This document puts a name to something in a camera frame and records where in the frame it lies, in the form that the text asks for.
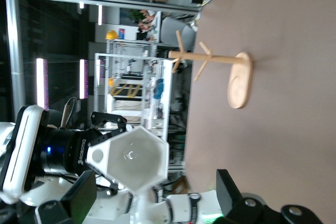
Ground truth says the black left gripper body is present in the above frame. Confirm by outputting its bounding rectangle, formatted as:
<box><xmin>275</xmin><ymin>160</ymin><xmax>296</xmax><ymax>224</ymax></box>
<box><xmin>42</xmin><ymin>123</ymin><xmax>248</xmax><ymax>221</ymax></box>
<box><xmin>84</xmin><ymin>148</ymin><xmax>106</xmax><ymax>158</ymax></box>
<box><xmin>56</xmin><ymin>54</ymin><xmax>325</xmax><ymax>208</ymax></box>
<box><xmin>41</xmin><ymin>127</ymin><xmax>103</xmax><ymax>175</ymax></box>

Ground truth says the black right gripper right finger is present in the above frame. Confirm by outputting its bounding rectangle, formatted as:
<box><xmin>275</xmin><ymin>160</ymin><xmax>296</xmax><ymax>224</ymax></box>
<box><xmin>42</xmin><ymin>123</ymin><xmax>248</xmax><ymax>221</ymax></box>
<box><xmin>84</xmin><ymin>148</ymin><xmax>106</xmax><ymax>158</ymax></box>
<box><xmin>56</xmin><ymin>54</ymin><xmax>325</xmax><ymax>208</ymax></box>
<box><xmin>216</xmin><ymin>168</ymin><xmax>324</xmax><ymax>224</ymax></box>

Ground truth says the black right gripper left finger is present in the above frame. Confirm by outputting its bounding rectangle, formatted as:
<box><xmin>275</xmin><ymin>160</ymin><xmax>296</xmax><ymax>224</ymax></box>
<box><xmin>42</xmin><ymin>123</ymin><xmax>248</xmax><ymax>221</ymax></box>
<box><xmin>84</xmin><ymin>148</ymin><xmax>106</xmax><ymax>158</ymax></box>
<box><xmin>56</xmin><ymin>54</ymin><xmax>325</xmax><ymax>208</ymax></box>
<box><xmin>35</xmin><ymin>169</ymin><xmax>98</xmax><ymax>224</ymax></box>

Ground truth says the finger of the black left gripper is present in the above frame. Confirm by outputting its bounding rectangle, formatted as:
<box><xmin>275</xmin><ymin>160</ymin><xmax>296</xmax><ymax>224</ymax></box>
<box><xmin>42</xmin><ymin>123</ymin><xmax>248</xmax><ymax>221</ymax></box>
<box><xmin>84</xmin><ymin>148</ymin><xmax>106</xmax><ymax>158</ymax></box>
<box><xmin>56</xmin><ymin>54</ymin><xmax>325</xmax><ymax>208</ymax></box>
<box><xmin>87</xmin><ymin>165</ymin><xmax>119</xmax><ymax>197</ymax></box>
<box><xmin>89</xmin><ymin>111</ymin><xmax>129</xmax><ymax>146</ymax></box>

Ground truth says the white hexagonal cup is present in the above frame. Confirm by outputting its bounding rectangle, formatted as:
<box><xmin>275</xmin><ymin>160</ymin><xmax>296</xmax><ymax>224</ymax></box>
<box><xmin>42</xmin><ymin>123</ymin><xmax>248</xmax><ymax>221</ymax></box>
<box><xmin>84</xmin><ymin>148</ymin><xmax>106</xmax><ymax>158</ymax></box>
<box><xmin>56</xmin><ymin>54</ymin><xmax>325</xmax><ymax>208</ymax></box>
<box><xmin>87</xmin><ymin>125</ymin><xmax>169</xmax><ymax>194</ymax></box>

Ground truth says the white metal shelf rack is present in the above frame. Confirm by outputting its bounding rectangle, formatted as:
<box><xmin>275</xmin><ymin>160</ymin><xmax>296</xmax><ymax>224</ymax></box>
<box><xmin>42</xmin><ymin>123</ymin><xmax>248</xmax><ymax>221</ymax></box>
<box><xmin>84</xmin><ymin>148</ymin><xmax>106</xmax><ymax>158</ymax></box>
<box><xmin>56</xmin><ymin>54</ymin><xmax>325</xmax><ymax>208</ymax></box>
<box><xmin>93</xmin><ymin>38</ymin><xmax>174</xmax><ymax>142</ymax></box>

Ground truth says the wooden cup rack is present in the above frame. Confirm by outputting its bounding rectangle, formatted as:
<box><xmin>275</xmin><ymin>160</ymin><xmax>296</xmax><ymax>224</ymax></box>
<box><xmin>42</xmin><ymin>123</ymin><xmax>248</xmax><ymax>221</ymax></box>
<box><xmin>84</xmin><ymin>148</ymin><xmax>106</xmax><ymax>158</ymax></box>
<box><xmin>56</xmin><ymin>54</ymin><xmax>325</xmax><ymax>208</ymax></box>
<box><xmin>167</xmin><ymin>30</ymin><xmax>254</xmax><ymax>110</ymax></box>

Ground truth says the yellow hard hat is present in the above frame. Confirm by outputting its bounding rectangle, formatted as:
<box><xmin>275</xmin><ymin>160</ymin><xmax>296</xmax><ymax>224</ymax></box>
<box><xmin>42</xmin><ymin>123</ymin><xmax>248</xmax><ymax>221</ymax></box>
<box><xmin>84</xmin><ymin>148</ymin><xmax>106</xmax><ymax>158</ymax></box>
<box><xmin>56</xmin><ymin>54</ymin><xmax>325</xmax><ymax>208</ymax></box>
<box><xmin>105</xmin><ymin>30</ymin><xmax>119</xmax><ymax>41</ymax></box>

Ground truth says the grey chair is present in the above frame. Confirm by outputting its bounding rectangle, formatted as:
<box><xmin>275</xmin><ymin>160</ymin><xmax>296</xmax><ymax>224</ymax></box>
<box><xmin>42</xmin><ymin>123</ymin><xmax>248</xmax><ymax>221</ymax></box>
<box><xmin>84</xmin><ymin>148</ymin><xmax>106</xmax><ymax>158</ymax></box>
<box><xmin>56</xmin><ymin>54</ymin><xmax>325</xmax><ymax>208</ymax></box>
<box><xmin>159</xmin><ymin>17</ymin><xmax>197</xmax><ymax>51</ymax></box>

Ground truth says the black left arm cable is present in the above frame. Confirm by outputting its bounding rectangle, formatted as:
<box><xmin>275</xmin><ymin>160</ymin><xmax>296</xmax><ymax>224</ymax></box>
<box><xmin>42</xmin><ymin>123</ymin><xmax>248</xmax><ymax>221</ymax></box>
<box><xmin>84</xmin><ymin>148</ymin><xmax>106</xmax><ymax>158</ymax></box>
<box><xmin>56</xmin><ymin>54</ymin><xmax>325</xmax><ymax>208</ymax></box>
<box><xmin>59</xmin><ymin>97</ymin><xmax>79</xmax><ymax>130</ymax></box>

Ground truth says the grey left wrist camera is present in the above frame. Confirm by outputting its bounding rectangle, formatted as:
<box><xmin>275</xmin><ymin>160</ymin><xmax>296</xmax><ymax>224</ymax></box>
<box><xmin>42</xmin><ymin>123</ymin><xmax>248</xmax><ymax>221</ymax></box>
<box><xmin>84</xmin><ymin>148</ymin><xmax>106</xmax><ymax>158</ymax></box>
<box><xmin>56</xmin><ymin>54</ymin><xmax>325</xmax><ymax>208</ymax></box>
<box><xmin>0</xmin><ymin>104</ymin><xmax>50</xmax><ymax>205</ymax></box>

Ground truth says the aluminium frame post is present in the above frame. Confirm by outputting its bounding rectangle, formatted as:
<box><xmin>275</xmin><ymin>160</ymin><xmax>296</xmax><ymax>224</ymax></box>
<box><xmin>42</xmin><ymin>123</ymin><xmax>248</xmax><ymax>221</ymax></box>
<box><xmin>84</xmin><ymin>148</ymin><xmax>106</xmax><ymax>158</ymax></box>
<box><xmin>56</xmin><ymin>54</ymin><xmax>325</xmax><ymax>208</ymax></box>
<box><xmin>4</xmin><ymin>0</ymin><xmax>27</xmax><ymax>121</ymax></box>

